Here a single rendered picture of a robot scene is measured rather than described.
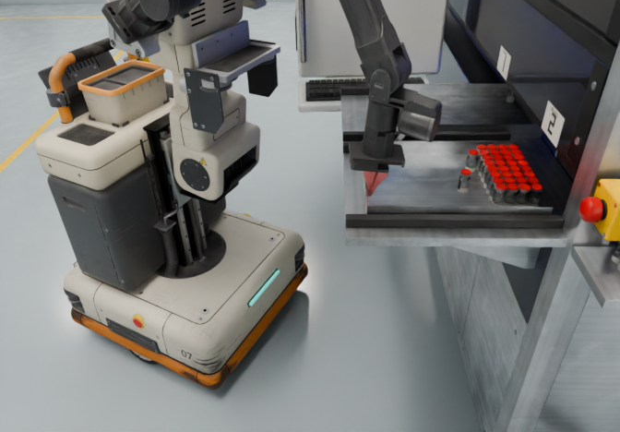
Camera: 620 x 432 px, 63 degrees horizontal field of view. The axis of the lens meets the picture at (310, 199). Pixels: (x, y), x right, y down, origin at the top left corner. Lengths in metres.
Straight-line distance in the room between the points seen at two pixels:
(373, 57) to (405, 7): 0.94
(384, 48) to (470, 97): 0.70
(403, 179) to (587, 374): 0.58
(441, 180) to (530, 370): 0.46
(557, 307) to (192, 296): 1.09
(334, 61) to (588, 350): 1.17
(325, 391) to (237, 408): 0.29
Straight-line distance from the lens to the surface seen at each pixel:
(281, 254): 1.84
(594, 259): 1.00
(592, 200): 0.89
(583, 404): 1.40
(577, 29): 1.04
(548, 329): 1.16
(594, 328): 1.20
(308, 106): 1.63
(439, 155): 1.21
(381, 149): 0.94
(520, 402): 1.35
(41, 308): 2.30
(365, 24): 0.87
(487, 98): 1.53
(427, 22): 1.83
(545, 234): 1.02
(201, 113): 1.30
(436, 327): 2.00
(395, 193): 1.06
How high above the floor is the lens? 1.47
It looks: 35 degrees down
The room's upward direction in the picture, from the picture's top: 1 degrees counter-clockwise
